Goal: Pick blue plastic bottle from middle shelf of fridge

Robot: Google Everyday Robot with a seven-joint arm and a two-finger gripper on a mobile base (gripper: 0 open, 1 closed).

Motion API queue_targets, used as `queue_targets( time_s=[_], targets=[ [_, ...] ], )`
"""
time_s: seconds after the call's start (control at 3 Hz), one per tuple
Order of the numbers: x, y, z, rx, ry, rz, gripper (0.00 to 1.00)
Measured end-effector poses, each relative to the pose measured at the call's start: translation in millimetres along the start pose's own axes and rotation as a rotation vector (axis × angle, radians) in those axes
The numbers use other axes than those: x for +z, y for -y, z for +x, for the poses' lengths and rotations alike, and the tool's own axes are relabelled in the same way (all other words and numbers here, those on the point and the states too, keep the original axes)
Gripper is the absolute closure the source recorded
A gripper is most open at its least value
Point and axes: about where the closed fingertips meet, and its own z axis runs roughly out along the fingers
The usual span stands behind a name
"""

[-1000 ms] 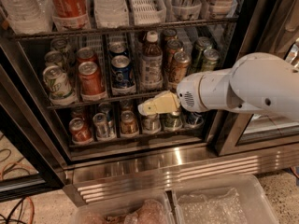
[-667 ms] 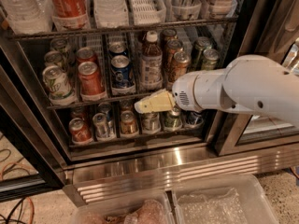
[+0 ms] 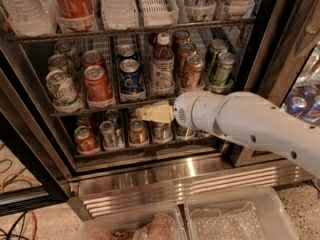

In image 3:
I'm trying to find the brown tea bottle white cap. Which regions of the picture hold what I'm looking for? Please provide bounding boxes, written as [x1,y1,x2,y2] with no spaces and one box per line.
[150,32,174,95]

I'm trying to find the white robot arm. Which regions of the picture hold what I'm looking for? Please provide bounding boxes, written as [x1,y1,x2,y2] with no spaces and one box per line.
[136,90,320,178]

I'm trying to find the white empty shelf tray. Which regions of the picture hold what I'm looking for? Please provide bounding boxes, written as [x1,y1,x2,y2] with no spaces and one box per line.
[138,0,179,27]

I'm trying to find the steel fridge bottom grille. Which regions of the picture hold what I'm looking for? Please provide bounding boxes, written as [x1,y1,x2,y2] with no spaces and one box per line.
[68,155,312,221]

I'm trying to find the fridge right glass door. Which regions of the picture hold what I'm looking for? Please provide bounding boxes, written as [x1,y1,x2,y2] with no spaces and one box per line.
[229,0,320,168]

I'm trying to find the red cola bottle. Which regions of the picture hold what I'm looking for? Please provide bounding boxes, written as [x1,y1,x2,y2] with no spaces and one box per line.
[56,0,97,33]

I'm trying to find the fridge left open door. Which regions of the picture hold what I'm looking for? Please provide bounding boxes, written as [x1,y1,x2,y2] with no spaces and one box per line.
[0,70,71,215]

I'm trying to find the clear water bottle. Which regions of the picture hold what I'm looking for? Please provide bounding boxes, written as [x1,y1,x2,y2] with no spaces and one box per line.
[1,0,57,36]

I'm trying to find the lower white silver can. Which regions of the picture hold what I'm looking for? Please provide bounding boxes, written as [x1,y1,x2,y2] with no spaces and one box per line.
[152,122,172,143]

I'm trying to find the lower green can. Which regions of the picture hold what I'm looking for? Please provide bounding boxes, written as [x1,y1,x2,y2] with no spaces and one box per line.
[176,125,195,140]

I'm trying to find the lower gold can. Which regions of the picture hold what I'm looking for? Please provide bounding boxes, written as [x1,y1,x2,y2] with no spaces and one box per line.
[129,119,149,145]

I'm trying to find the front blue pepsi can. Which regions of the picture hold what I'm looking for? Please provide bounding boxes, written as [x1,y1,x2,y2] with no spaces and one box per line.
[119,59,146,102]

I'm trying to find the blue pepsi can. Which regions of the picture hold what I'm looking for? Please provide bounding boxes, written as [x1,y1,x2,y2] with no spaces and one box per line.
[117,44,138,62]
[119,59,146,102]

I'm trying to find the front gold brown can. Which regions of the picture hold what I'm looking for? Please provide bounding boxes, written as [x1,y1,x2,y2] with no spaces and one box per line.
[181,55,205,90]

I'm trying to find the gold brown can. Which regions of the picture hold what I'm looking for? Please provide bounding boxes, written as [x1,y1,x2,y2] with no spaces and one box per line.
[176,42,197,78]
[181,55,205,90]

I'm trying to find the front orange soda can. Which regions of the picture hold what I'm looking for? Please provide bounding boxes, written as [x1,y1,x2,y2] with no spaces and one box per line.
[84,66,114,108]

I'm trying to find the orange soda can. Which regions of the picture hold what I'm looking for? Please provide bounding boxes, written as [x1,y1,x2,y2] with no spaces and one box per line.
[82,50,106,69]
[84,66,114,108]

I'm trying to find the middle gold brown can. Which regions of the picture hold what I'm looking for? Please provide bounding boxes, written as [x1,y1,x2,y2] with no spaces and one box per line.
[176,42,197,78]

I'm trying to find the front green can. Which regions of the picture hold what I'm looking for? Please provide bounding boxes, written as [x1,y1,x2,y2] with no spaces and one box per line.
[209,52,236,87]

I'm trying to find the rear blue pepsi can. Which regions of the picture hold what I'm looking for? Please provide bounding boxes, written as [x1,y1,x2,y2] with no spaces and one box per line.
[117,44,138,62]

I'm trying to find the lower orange can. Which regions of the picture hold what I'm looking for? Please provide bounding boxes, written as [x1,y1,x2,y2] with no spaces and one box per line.
[74,126,99,155]

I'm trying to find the rear green can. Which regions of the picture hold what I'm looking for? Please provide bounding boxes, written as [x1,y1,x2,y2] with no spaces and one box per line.
[205,39,228,75]

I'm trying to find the rear orange soda can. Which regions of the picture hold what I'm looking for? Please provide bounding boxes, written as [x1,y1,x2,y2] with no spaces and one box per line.
[82,50,106,69]

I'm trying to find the green white 7up can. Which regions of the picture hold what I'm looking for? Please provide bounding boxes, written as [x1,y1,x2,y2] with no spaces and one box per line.
[46,70,82,113]

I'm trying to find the left clear plastic bin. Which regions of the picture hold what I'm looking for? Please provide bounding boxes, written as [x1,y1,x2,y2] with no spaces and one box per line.
[74,203,187,240]

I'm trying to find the clear plastic bin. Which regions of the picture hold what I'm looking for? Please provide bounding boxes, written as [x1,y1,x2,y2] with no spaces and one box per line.
[184,187,299,240]
[74,203,187,240]

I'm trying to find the middle 7up can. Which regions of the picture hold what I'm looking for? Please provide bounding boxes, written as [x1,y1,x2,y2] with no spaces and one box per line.
[48,54,71,75]

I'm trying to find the striped tall can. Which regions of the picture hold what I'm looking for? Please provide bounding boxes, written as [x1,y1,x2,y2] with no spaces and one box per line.
[184,0,216,22]

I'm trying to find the right clear plastic bin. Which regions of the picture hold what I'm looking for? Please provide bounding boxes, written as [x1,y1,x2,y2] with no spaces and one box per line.
[184,187,299,240]

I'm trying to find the middle wire shelf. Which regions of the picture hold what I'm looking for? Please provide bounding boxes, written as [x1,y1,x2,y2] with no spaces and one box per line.
[49,90,231,119]

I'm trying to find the wire shelf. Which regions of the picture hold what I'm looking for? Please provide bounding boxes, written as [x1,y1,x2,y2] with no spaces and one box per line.
[6,17,256,43]
[49,90,231,119]

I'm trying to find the upper wire shelf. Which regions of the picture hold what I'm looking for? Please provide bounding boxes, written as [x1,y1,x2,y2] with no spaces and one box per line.
[6,17,256,43]

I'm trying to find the orange cable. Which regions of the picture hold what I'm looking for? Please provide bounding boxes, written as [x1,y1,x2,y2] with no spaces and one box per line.
[0,172,38,240]

